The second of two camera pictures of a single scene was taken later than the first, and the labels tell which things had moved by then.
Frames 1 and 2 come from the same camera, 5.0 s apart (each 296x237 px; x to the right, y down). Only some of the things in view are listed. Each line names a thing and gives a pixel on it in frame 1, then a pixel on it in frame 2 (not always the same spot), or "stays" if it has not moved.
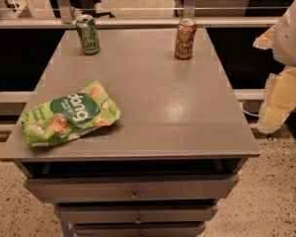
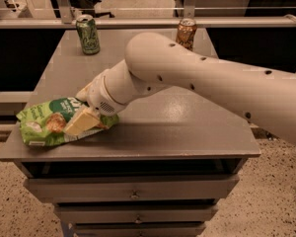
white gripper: [291, 41] to [98, 93]
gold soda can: [185, 39] stays
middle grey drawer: [137, 214] stays
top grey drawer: [132, 189] stays
